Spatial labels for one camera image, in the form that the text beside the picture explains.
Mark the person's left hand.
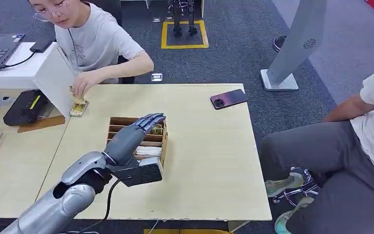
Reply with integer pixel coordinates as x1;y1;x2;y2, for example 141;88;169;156
72;70;106;100

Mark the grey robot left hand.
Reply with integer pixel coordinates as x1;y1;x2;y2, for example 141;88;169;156
103;113;167;168

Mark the printed card stack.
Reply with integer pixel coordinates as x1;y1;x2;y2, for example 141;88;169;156
69;85;89;117

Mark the wooden card box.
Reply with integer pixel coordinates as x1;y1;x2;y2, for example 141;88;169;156
106;116;169;168

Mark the thick white card stack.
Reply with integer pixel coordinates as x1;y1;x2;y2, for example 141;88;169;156
135;146;163;158

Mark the white desk riser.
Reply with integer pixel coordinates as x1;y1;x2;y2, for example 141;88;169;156
0;42;78;118

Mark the person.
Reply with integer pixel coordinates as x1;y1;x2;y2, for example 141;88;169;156
259;63;374;234
27;0;155;100

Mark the black power adapter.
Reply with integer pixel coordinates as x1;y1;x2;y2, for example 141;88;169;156
29;38;56;54

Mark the brown board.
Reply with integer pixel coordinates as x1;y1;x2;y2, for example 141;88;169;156
17;115;66;134

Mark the black device with yellow label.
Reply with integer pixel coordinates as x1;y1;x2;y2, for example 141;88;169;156
3;90;53;127

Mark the yellow floor tape square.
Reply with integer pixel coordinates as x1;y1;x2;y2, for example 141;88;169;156
161;19;209;50

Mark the black legged robot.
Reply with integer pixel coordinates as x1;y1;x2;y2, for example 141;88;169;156
168;0;198;37

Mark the dark red smartphone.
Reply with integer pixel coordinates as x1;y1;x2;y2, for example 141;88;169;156
210;89;248;111

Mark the pale desk leg panel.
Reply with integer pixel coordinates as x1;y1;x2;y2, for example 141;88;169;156
227;220;252;233

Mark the multicolour sneaker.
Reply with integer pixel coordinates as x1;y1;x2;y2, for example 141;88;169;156
273;197;315;234
264;173;304;198

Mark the black shoe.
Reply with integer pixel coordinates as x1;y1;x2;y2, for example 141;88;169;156
272;35;286;53

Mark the chrome chair base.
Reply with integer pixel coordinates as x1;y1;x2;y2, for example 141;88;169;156
272;167;320;207

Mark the grey kiosk stand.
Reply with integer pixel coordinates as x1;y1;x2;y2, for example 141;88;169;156
260;0;328;92

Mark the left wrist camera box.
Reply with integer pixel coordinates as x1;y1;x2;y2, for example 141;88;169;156
106;156;164;188

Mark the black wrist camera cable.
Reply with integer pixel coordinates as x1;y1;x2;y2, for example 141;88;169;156
59;179;122;234

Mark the black adapter cable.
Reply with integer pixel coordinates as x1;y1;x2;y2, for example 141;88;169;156
0;51;37;70

